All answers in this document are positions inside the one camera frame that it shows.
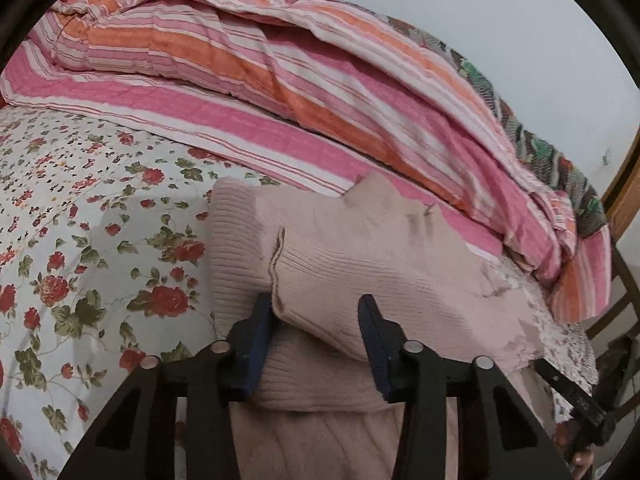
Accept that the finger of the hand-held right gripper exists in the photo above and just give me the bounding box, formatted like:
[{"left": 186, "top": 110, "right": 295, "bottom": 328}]
[{"left": 532, "top": 355, "right": 593, "bottom": 406}]

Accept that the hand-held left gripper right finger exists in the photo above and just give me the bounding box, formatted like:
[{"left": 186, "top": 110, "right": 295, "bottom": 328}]
[{"left": 358, "top": 294, "right": 576, "bottom": 480}]

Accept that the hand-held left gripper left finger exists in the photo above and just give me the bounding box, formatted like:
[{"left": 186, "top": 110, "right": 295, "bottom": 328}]
[{"left": 57, "top": 292, "right": 274, "bottom": 480}]

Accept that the pink knit sweater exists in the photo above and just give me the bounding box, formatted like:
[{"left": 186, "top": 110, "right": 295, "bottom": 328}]
[{"left": 207, "top": 172, "right": 551, "bottom": 480}]

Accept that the person's right hand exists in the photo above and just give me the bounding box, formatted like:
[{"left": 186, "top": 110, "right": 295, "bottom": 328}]
[{"left": 555, "top": 422, "right": 598, "bottom": 480}]

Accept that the floral bed sheet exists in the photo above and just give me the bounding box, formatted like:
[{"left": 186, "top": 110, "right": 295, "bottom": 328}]
[{"left": 0, "top": 105, "right": 601, "bottom": 480}]

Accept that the green brown patterned blanket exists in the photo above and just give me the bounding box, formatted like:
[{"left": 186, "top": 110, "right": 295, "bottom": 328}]
[{"left": 385, "top": 15, "right": 608, "bottom": 241}]

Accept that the pink orange striped quilt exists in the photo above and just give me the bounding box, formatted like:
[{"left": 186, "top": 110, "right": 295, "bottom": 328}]
[{"left": 0, "top": 0, "right": 613, "bottom": 323}]

